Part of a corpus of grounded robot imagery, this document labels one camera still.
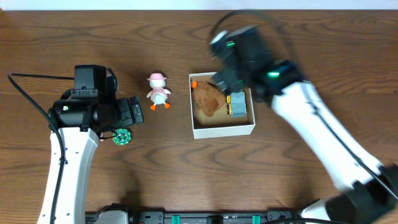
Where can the grey yellow toy truck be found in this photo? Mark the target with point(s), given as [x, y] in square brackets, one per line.
[236, 104]

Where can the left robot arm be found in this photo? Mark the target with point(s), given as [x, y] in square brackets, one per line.
[78, 121]

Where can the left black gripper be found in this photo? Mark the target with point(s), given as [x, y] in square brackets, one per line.
[135, 110]

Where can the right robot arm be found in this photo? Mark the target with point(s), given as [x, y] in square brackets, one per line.
[367, 188]

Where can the white cardboard box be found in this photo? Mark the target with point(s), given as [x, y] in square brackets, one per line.
[222, 124]

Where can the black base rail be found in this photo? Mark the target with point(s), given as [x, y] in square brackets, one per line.
[120, 213]

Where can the brown plush toy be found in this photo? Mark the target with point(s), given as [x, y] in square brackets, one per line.
[208, 98]

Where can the white duck toy pink hat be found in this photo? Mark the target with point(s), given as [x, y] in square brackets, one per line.
[158, 94]

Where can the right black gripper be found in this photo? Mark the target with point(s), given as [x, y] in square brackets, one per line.
[233, 71]

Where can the green round spinning top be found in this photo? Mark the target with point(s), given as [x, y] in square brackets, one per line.
[122, 137]

